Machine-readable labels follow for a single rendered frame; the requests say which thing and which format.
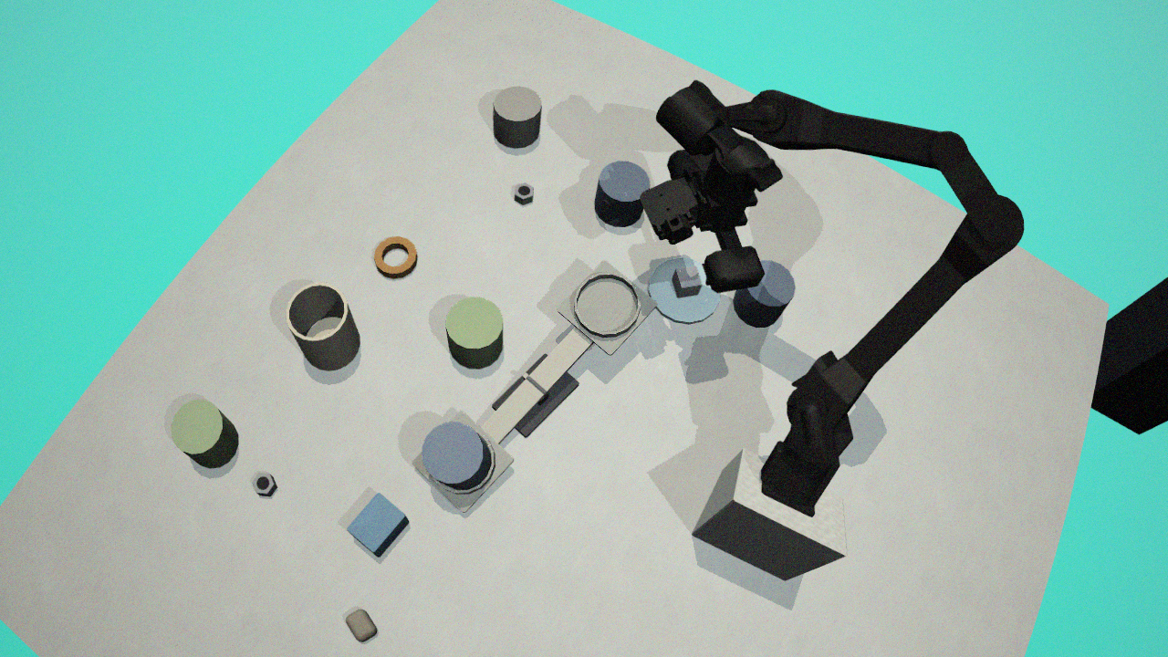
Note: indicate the blue block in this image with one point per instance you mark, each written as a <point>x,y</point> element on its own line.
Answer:
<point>378,524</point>

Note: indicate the brown ring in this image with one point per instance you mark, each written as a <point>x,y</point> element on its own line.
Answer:
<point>385,247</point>

